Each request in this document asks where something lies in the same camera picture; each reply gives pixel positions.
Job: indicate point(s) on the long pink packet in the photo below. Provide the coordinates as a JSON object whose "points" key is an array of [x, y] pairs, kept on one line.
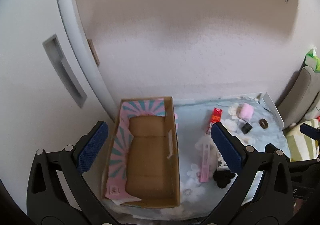
{"points": [[205, 165]]}

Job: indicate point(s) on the light blue floral cloth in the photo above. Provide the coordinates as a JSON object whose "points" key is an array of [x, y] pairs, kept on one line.
{"points": [[190, 135]]}

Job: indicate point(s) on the grey chair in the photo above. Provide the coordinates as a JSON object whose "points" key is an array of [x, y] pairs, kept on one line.
{"points": [[300, 90]]}

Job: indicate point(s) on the pink sponge roll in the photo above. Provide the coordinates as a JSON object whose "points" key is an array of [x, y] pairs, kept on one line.
{"points": [[245, 112]]}

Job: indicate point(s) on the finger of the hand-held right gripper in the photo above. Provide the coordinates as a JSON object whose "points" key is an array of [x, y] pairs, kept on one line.
{"points": [[269, 147], [310, 130]]}

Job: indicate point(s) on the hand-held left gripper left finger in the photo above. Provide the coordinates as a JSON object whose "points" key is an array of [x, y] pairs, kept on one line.
{"points": [[92, 147]]}

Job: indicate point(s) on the white cabinet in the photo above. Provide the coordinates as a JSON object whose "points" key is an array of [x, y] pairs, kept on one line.
{"points": [[25, 65]]}

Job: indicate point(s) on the red orange tube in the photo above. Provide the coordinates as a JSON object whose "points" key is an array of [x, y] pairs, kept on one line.
{"points": [[215, 115]]}

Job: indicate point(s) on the small black cube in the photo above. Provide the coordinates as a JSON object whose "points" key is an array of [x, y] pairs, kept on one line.
{"points": [[246, 127]]}

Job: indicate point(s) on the tan wooden strip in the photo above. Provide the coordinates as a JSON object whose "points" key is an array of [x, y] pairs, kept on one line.
{"points": [[93, 52]]}

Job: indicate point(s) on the pink teal printed cardboard box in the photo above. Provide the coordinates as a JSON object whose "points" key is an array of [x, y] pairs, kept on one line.
{"points": [[147, 155]]}

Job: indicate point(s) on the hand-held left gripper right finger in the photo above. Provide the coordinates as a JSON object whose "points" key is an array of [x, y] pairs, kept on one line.
{"points": [[225, 147]]}

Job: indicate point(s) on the green white striped cushion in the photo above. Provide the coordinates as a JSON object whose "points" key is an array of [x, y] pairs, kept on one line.
{"points": [[300, 145]]}

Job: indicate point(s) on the black fuzzy cloth item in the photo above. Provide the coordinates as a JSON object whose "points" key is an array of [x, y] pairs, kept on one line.
{"points": [[222, 178]]}

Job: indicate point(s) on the green tissue pack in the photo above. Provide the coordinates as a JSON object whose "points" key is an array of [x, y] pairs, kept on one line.
{"points": [[312, 61]]}

